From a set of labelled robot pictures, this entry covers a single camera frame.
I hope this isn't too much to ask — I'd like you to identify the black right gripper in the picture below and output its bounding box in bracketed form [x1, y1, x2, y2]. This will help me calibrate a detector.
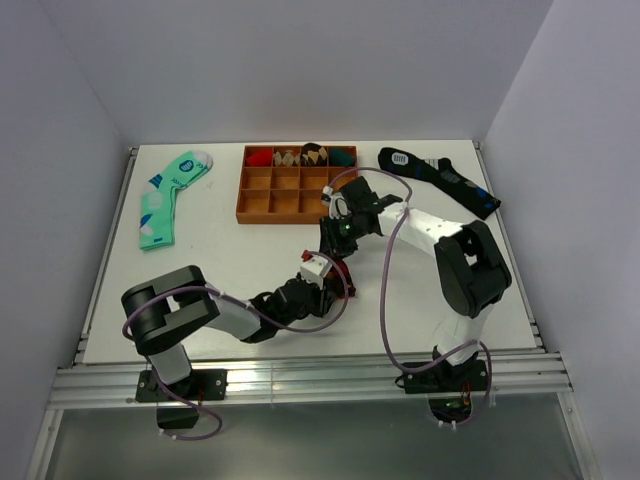
[319, 212, 366, 263]

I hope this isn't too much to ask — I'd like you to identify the red yellow argyle sock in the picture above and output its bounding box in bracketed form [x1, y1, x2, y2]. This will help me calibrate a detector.
[329, 258, 356, 299]

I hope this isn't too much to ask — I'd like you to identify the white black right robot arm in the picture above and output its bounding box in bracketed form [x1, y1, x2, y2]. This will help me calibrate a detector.
[320, 177, 512, 390]

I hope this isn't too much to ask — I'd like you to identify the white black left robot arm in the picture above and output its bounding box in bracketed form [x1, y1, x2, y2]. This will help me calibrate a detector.
[121, 262, 356, 399]

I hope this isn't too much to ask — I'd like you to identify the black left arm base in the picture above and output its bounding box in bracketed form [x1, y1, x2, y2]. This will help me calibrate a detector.
[134, 369, 227, 431]

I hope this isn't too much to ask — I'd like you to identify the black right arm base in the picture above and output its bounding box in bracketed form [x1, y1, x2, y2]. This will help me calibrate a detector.
[395, 354, 493, 427]

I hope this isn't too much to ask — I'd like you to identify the rolled dark teal sock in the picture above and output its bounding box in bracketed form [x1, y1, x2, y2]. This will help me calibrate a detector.
[328, 148, 356, 168]

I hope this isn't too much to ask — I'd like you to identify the brown wooden compartment tray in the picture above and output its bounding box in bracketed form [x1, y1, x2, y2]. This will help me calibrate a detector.
[236, 142, 358, 225]

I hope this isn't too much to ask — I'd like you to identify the rolled black argyle sock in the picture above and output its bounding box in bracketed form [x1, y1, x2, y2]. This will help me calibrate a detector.
[300, 142, 327, 167]

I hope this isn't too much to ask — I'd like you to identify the rolled beige argyle sock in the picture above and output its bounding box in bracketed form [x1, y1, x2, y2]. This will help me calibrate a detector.
[272, 148, 301, 167]

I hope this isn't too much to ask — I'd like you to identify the rolled red sock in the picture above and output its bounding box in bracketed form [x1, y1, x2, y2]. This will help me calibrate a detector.
[246, 150, 272, 167]

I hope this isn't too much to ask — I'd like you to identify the black blue sock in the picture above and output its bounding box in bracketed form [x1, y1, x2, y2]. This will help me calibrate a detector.
[378, 147, 501, 220]

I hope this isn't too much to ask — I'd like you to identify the mint green sock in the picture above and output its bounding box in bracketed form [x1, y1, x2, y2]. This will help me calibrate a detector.
[139, 150, 213, 251]

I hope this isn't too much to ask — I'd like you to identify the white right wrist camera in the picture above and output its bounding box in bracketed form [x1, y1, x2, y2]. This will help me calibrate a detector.
[321, 186, 349, 219]

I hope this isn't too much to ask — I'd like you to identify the aluminium front rail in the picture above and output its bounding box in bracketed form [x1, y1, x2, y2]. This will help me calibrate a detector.
[47, 352, 573, 410]

